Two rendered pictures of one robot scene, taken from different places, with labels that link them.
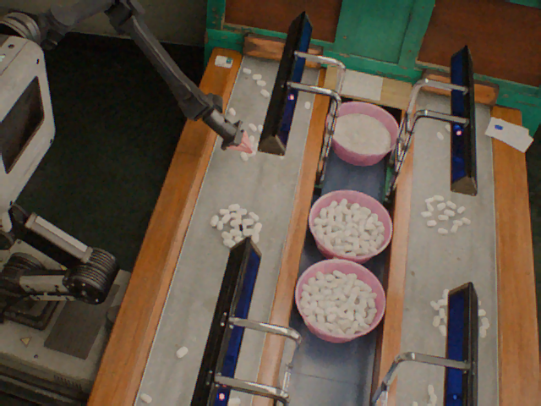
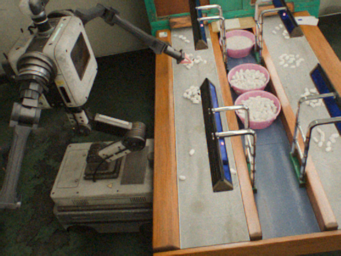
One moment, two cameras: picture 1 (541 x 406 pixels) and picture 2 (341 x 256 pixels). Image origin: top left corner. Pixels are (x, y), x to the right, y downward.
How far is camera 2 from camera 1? 0.47 m
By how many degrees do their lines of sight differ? 8
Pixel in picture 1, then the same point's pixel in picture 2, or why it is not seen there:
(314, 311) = not seen: hidden behind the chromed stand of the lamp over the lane
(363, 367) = (281, 134)
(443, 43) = not seen: outside the picture
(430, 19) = not seen: outside the picture
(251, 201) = (198, 83)
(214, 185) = (179, 82)
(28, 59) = (75, 22)
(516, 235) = (329, 56)
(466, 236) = (304, 66)
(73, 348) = (135, 180)
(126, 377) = (168, 171)
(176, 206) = (165, 94)
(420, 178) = (272, 50)
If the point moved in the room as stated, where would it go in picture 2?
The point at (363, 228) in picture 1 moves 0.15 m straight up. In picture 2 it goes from (255, 78) to (255, 59)
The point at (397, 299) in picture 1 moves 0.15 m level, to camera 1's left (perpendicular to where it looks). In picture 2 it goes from (284, 98) to (259, 103)
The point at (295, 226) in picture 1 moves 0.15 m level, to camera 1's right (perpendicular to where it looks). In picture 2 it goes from (223, 85) to (246, 81)
